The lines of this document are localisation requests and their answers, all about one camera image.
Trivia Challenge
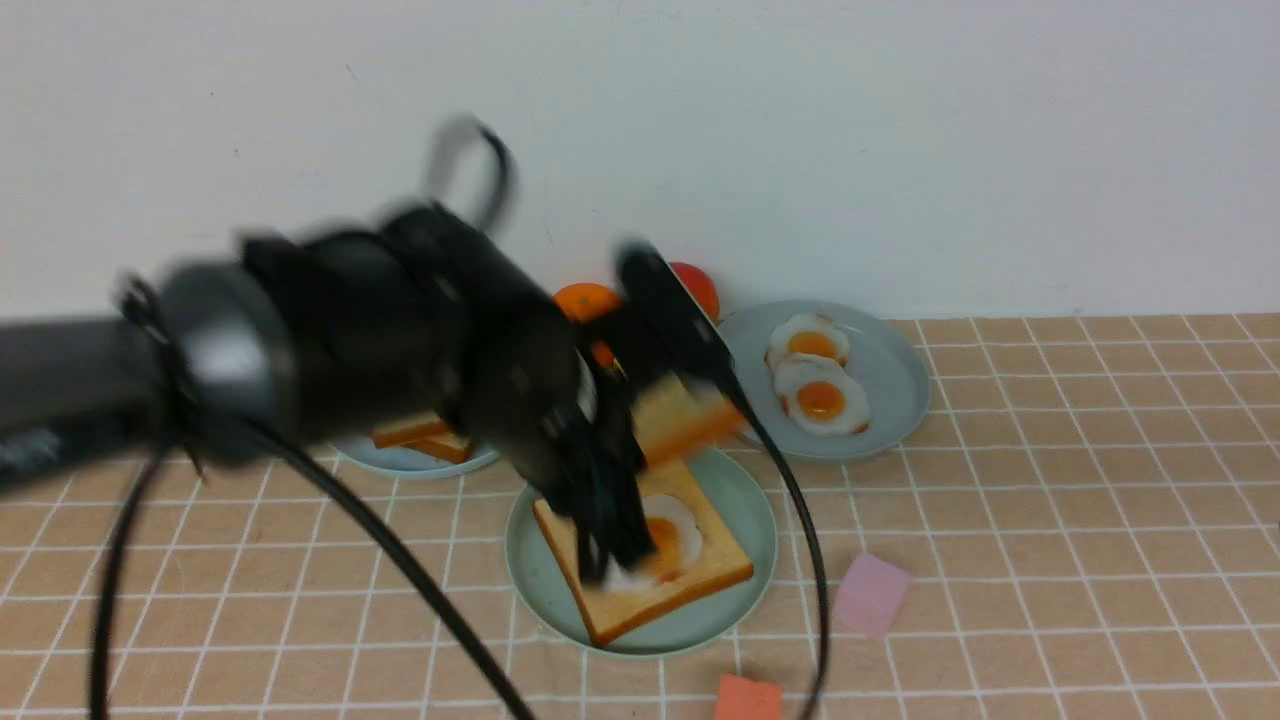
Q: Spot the red apple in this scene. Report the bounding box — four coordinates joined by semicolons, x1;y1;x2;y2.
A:
669;263;721;325

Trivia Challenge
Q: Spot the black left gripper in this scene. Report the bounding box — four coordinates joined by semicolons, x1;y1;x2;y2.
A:
241;204;735;585

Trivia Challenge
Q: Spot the orange fruit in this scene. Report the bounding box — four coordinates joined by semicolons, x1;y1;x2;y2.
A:
553;282;622;324

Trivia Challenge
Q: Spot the green centre plate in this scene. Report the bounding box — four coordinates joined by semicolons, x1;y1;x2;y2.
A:
506;451;780;659

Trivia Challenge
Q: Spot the blue bread plate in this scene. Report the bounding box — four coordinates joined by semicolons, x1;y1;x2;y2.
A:
332;437;499;480

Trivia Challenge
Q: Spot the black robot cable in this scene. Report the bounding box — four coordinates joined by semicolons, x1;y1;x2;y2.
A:
88;420;541;720

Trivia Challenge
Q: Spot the toast slice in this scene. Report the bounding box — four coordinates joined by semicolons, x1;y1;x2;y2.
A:
512;461;777;656
631;374;746;468
403;432;476;464
370;413;451;448

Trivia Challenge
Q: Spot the red-orange foam cube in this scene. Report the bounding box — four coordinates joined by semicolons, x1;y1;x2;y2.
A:
714;674;785;720

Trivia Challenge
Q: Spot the checkered peach tablecloth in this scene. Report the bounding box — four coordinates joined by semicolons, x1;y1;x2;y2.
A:
0;315;1280;720

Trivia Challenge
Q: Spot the fried egg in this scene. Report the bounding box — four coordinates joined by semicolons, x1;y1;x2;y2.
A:
764;313;851;370
600;495;704;594
772;354;872;437

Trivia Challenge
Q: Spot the blue egg plate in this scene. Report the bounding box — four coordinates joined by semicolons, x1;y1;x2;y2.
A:
719;300;931;462

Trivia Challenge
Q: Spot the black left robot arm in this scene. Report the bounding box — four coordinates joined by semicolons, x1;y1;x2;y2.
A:
3;202;655;584

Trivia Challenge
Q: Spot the pink foam cube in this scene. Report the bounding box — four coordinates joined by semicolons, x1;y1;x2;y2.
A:
833;552;913;641

